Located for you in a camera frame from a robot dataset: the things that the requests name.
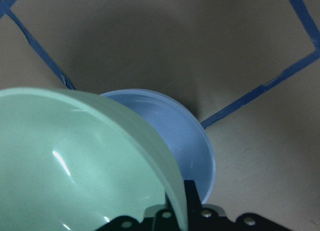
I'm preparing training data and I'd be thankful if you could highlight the green bowl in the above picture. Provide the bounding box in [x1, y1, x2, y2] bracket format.
[0, 87, 188, 231]

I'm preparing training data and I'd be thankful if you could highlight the blue bowl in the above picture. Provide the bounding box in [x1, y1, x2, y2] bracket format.
[102, 88, 216, 204]

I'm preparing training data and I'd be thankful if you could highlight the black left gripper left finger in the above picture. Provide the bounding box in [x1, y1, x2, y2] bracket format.
[97, 210, 175, 231]

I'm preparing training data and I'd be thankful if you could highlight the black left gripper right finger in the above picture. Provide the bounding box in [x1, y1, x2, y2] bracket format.
[183, 180, 202, 214]

